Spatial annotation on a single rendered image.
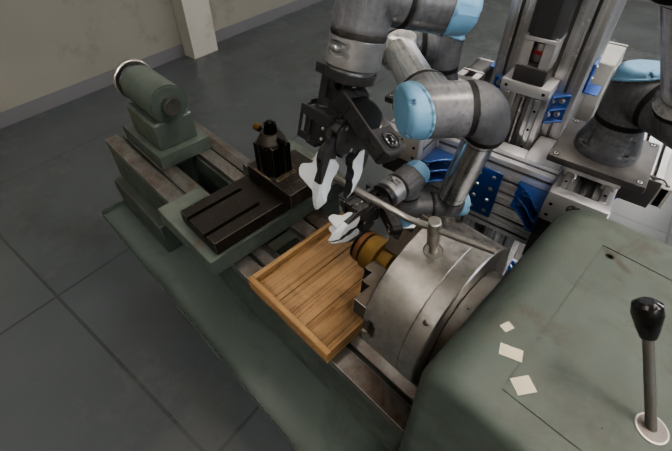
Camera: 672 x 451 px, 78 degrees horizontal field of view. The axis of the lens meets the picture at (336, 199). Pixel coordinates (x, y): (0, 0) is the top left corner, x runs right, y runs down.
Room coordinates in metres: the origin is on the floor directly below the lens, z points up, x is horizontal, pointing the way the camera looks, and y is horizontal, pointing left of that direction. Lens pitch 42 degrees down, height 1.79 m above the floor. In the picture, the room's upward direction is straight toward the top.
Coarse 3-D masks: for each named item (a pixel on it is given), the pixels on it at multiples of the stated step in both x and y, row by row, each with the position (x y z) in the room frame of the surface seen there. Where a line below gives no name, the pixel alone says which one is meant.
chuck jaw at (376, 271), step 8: (368, 264) 0.55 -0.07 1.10; (376, 264) 0.55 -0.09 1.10; (368, 272) 0.54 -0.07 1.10; (376, 272) 0.53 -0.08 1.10; (384, 272) 0.53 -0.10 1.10; (368, 280) 0.51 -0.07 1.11; (376, 280) 0.51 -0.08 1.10; (368, 288) 0.49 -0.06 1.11; (360, 296) 0.47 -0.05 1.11; (368, 296) 0.47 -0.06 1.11; (360, 304) 0.45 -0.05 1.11; (360, 312) 0.45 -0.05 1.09; (368, 320) 0.42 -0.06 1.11; (368, 328) 0.42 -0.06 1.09
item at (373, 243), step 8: (368, 232) 0.63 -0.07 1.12; (360, 240) 0.61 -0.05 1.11; (368, 240) 0.60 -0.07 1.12; (376, 240) 0.60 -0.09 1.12; (384, 240) 0.61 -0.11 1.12; (352, 248) 0.60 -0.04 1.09; (360, 248) 0.60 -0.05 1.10; (368, 248) 0.59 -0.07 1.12; (376, 248) 0.58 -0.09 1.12; (384, 248) 0.59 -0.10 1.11; (352, 256) 0.60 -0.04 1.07; (360, 256) 0.58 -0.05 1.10; (368, 256) 0.57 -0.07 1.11; (376, 256) 0.57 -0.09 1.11; (384, 256) 0.57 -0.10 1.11; (392, 256) 0.57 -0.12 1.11; (360, 264) 0.58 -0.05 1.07; (384, 264) 0.55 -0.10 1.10
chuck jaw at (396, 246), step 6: (426, 216) 0.60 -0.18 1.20; (456, 222) 0.59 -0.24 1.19; (408, 228) 0.61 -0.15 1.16; (414, 228) 0.59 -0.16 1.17; (420, 228) 0.58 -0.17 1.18; (402, 234) 0.59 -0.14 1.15; (408, 234) 0.59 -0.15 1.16; (414, 234) 0.58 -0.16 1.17; (390, 240) 0.59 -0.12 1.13; (396, 240) 0.59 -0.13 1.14; (402, 240) 0.58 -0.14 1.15; (408, 240) 0.58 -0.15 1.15; (390, 246) 0.58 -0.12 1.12; (396, 246) 0.58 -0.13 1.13; (402, 246) 0.57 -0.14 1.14; (396, 252) 0.57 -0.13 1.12
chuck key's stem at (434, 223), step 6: (432, 216) 0.48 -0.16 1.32; (432, 222) 0.47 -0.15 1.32; (438, 222) 0.46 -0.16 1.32; (432, 228) 0.46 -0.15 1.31; (438, 228) 0.46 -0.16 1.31; (432, 234) 0.46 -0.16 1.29; (438, 234) 0.46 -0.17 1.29; (432, 240) 0.46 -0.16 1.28; (438, 240) 0.46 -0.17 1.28; (432, 246) 0.47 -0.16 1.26; (432, 252) 0.47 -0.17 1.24
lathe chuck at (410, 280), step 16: (448, 224) 0.55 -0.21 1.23; (464, 224) 0.57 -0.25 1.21; (416, 240) 0.50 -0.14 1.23; (448, 240) 0.50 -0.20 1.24; (480, 240) 0.51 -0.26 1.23; (400, 256) 0.48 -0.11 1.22; (416, 256) 0.47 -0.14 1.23; (448, 256) 0.46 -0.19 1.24; (400, 272) 0.45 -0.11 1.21; (416, 272) 0.44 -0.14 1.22; (432, 272) 0.44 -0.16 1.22; (448, 272) 0.43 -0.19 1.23; (384, 288) 0.44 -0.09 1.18; (400, 288) 0.43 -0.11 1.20; (416, 288) 0.42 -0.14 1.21; (432, 288) 0.41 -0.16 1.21; (368, 304) 0.43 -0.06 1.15; (384, 304) 0.42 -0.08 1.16; (400, 304) 0.41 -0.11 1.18; (416, 304) 0.40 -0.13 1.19; (384, 320) 0.40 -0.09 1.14; (400, 320) 0.39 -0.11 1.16; (368, 336) 0.41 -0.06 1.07; (384, 336) 0.38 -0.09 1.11; (400, 336) 0.37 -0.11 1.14; (384, 352) 0.38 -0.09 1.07
